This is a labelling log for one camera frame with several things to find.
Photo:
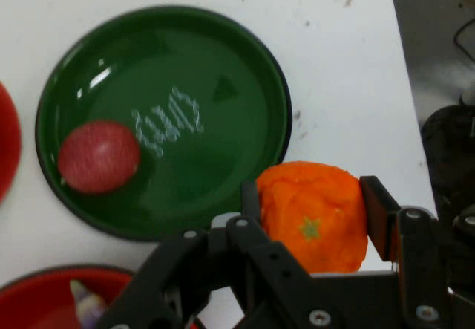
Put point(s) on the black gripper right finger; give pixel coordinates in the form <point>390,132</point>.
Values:
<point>412,254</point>

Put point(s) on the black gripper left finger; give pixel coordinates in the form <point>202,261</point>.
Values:
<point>230,254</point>

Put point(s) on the black object on floor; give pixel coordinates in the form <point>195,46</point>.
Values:
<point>452,158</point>

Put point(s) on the toy purple eggplant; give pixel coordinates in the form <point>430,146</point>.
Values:
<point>89,306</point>

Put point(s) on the toy red apple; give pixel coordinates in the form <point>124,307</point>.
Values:
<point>98,156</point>

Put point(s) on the dark green plate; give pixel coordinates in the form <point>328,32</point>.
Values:
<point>193,65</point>

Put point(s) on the red plate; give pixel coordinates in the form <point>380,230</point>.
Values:
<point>37,299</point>

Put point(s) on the toy watermelon slice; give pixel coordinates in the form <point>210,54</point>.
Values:
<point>8,143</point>

